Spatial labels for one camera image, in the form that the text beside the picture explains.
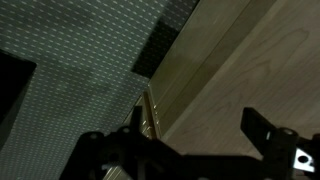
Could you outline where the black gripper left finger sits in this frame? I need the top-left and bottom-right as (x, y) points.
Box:
(130, 106), (142, 131)

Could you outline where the wooden drawer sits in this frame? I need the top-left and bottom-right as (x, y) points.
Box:
(163, 0), (320, 157)

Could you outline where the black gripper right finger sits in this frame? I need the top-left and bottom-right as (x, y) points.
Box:
(240, 107), (276, 155)

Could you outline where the wooden dresser under bed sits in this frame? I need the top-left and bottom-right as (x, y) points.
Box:
(99, 0), (278, 180)

